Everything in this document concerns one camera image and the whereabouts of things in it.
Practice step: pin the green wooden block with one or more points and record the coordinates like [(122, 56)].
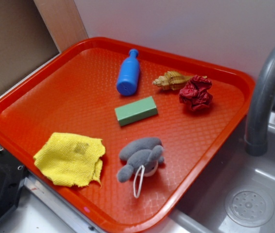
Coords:
[(136, 111)]

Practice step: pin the crumpled red cloth ball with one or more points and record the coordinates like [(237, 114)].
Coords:
[(194, 95)]

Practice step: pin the yellow knitted cloth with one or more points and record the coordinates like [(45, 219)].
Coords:
[(69, 159)]

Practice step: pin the gray curved faucet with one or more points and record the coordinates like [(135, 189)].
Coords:
[(261, 106)]

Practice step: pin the brown cardboard panel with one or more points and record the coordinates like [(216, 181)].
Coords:
[(32, 32)]

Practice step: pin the red plastic tray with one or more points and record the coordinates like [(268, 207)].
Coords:
[(76, 93)]

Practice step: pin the blue plastic toy bottle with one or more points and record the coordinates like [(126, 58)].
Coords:
[(127, 81)]

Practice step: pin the gray plush animal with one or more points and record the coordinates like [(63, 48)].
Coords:
[(142, 157)]

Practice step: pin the tan spiral seashell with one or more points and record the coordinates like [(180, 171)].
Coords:
[(172, 80)]

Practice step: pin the round sink drain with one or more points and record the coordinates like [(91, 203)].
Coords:
[(249, 206)]

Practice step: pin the gray plastic sink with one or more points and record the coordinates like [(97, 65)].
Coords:
[(201, 209)]

